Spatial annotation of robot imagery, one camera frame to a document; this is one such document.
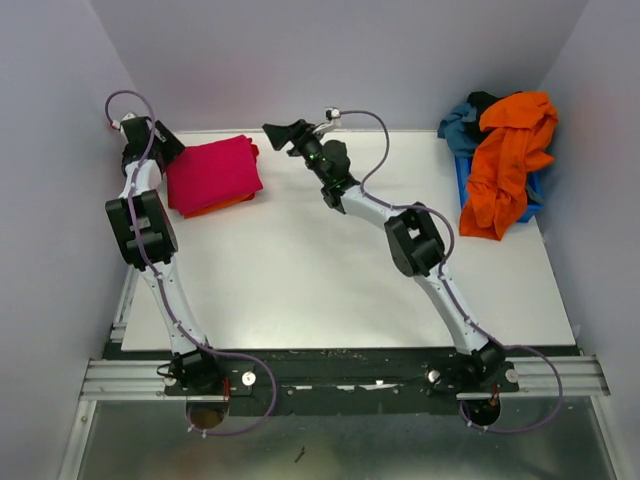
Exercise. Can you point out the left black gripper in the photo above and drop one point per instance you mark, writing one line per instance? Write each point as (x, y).
(167, 142)

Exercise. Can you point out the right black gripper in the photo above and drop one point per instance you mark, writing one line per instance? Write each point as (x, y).
(295, 138)

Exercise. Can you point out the magenta t shirt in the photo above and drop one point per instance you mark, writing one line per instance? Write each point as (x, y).
(207, 174)

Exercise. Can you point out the orange t shirt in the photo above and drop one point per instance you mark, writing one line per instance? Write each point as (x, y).
(218, 206)
(519, 129)

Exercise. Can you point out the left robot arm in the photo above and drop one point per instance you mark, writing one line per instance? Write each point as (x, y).
(147, 242)

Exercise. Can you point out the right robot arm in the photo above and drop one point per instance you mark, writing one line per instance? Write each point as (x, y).
(415, 244)

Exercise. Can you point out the folded red t shirt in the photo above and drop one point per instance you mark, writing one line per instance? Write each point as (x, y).
(255, 151)

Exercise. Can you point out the folded orange t shirt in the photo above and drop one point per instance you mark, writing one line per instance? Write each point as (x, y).
(218, 206)

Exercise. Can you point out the blue grey t shirt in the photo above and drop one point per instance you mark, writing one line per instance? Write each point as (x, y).
(457, 130)

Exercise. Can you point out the black t shirt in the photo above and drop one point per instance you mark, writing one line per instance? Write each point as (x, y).
(479, 102)

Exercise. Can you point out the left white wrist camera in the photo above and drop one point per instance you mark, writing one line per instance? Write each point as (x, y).
(118, 125)

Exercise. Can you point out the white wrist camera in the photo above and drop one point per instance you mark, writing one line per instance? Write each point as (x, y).
(118, 125)
(332, 120)

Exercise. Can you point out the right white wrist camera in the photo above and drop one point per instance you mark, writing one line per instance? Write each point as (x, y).
(332, 120)

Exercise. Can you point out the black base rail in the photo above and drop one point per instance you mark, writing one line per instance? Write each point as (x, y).
(339, 382)

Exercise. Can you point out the aluminium frame rail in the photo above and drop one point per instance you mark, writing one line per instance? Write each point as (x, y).
(137, 380)

